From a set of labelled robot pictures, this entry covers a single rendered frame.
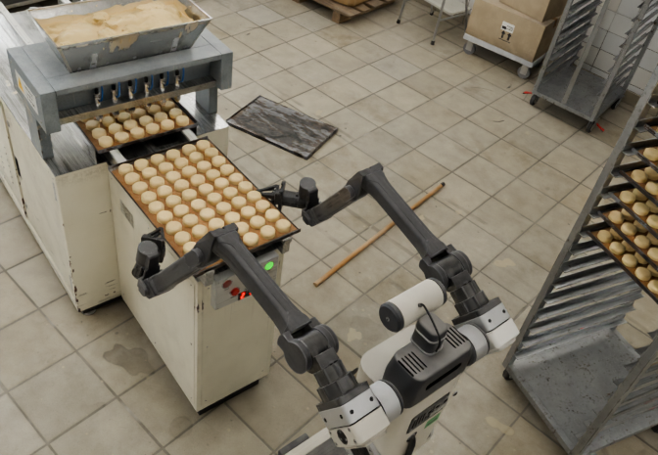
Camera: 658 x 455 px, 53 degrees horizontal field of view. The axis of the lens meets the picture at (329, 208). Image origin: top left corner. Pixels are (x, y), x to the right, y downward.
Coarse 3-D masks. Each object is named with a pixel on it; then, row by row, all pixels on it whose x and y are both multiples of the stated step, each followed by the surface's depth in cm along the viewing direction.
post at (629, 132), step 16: (656, 80) 193; (640, 96) 199; (640, 112) 200; (624, 128) 207; (624, 144) 208; (608, 160) 215; (608, 176) 216; (592, 192) 223; (576, 224) 233; (576, 240) 236; (560, 256) 243; (560, 272) 248; (544, 288) 254; (528, 320) 267; (512, 352) 280
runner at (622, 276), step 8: (624, 272) 271; (592, 280) 264; (600, 280) 267; (608, 280) 269; (616, 280) 270; (624, 280) 271; (568, 288) 259; (576, 288) 262; (584, 288) 264; (592, 288) 265; (600, 288) 265; (544, 296) 255; (552, 296) 258; (560, 296) 258; (568, 296) 259
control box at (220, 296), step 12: (276, 252) 220; (264, 264) 217; (276, 264) 222; (216, 276) 209; (228, 276) 210; (216, 288) 209; (228, 288) 213; (240, 288) 217; (216, 300) 213; (228, 300) 217
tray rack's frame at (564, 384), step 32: (640, 288) 290; (544, 352) 293; (576, 352) 296; (608, 352) 298; (544, 384) 280; (576, 384) 282; (608, 384) 285; (544, 416) 268; (576, 416) 270; (640, 416) 274
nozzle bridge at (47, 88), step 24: (24, 48) 231; (48, 48) 233; (192, 48) 247; (216, 48) 249; (24, 72) 220; (48, 72) 221; (72, 72) 224; (96, 72) 225; (120, 72) 228; (144, 72) 231; (192, 72) 254; (216, 72) 255; (24, 96) 229; (48, 96) 214; (72, 96) 229; (120, 96) 241; (144, 96) 242; (168, 96) 248; (216, 96) 272; (48, 120) 219; (72, 120) 229; (48, 144) 237
